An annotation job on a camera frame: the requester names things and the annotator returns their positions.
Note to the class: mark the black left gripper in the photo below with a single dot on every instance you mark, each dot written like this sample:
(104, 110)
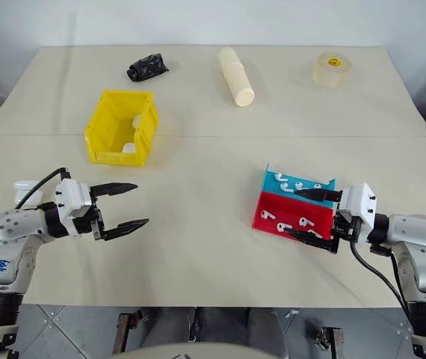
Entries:
(86, 226)

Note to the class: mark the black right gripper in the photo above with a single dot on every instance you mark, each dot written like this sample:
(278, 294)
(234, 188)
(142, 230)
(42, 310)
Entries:
(349, 232)

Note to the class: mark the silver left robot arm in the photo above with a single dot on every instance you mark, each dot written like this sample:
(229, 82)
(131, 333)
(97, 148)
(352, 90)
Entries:
(7, 228)

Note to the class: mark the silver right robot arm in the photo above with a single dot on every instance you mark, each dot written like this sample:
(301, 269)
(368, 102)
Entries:
(422, 232)

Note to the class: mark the yellow plastic bin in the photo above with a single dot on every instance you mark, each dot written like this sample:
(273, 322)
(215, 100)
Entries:
(102, 127)

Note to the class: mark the red plastic tray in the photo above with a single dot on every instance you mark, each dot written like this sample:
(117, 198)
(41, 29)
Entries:
(287, 209)

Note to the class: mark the blue plastic tray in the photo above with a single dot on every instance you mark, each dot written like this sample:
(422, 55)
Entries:
(271, 185)

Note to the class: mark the black crumpled plastic bag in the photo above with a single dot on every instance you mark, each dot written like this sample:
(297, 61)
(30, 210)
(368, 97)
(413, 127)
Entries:
(146, 67)

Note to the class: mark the translucent tape roll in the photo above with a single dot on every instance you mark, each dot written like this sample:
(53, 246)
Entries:
(332, 71)

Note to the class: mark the cream paper cup stack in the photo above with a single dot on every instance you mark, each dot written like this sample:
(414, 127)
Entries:
(235, 76)

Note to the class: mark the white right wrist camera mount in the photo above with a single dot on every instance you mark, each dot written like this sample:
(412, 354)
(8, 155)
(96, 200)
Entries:
(358, 203)

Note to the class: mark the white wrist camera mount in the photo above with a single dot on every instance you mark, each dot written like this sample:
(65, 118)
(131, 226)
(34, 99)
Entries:
(71, 196)
(358, 203)

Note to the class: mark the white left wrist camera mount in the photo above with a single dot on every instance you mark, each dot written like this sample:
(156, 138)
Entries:
(71, 196)

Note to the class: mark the rusty metal bracket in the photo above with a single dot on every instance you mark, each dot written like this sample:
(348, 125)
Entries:
(126, 331)
(332, 342)

